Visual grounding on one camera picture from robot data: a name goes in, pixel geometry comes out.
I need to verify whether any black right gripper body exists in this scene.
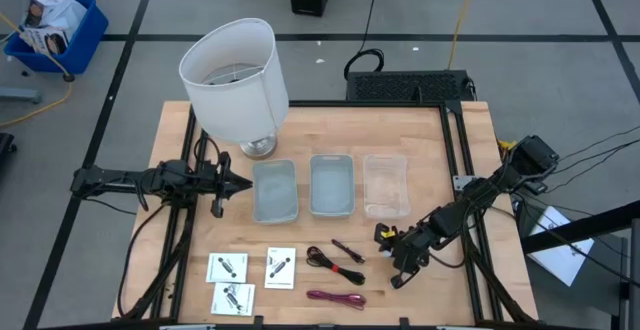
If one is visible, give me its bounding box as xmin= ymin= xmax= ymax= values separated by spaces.
xmin=375 ymin=222 xmax=436 ymax=290

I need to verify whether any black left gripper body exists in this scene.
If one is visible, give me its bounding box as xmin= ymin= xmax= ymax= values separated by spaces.
xmin=209 ymin=151 xmax=236 ymax=220

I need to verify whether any short black cable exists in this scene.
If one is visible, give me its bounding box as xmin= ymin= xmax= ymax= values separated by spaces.
xmin=330 ymin=238 xmax=366 ymax=265

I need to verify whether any black cable with red tie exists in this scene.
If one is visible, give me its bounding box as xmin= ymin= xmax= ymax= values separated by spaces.
xmin=305 ymin=245 xmax=367 ymax=287

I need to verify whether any magenta cable bundle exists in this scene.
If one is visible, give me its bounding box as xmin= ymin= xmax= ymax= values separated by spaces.
xmin=305 ymin=289 xmax=368 ymax=311

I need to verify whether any white printed leaflet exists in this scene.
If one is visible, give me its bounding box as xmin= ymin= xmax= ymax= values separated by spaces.
xmin=263 ymin=246 xmax=297 ymax=290
xmin=210 ymin=282 xmax=257 ymax=317
xmin=205 ymin=252 xmax=249 ymax=284

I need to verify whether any clear plastic bin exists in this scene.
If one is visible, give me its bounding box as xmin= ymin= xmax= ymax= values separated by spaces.
xmin=362 ymin=153 xmax=412 ymax=220

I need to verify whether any blue plastic floor bin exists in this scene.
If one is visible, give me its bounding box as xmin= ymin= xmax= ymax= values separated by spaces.
xmin=3 ymin=0 xmax=110 ymax=75

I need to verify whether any white shade table lamp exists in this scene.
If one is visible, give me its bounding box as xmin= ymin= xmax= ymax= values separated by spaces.
xmin=178 ymin=17 xmax=290 ymax=160

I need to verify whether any white paper sheet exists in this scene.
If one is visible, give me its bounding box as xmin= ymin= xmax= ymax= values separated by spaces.
xmin=527 ymin=204 xmax=596 ymax=288

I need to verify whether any black perforated computer case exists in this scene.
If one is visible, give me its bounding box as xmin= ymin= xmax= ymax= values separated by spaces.
xmin=345 ymin=69 xmax=477 ymax=103

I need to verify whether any black slanted beam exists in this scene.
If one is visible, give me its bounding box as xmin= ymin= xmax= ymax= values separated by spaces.
xmin=519 ymin=200 xmax=640 ymax=255

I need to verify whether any black chair caster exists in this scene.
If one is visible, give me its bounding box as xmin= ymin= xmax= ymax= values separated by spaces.
xmin=0 ymin=132 xmax=17 ymax=167

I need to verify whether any gray table foot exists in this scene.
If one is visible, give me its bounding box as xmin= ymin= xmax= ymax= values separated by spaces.
xmin=0 ymin=86 xmax=42 ymax=105

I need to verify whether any white printed carton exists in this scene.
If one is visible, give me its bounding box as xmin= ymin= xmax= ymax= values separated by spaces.
xmin=22 ymin=0 xmax=66 ymax=29
xmin=19 ymin=27 xmax=70 ymax=55

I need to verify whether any gray plastic bin with handle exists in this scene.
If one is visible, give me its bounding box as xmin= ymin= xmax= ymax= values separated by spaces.
xmin=308 ymin=153 xmax=357 ymax=219

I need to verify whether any black left arm base cable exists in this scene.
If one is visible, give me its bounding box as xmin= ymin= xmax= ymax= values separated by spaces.
xmin=116 ymin=202 xmax=169 ymax=320

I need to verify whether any black aluminium table frame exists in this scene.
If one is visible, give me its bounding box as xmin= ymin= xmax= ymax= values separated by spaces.
xmin=112 ymin=99 xmax=539 ymax=330

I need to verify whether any coiled black floor cable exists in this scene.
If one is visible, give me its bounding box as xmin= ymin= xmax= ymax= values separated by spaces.
xmin=342 ymin=0 xmax=386 ymax=80

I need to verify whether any curved yellow floor cable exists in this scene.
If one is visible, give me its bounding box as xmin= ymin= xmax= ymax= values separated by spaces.
xmin=0 ymin=12 xmax=75 ymax=128

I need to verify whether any thin black cable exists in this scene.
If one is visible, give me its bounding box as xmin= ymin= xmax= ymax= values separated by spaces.
xmin=557 ymin=125 xmax=640 ymax=162
xmin=545 ymin=139 xmax=640 ymax=194

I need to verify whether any black upright post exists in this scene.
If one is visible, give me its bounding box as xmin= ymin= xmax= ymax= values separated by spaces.
xmin=619 ymin=218 xmax=640 ymax=330

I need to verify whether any long straight yellow cable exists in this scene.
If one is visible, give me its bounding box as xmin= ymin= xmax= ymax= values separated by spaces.
xmin=446 ymin=0 xmax=482 ymax=70

